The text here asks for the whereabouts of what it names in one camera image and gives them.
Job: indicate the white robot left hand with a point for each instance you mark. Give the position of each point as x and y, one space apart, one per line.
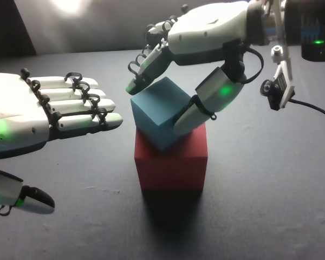
16 119

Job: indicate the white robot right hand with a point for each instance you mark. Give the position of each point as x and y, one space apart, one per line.
205 32

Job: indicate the blue foam cube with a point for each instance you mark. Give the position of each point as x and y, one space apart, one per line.
157 108

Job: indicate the red foam cube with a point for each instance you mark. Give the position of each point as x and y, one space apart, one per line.
170 173

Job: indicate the white backdrop sheet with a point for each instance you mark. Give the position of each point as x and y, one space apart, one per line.
97 27

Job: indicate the grey table cloth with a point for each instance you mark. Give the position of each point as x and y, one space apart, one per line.
260 203

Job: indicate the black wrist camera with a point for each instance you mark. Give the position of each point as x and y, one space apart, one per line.
273 92

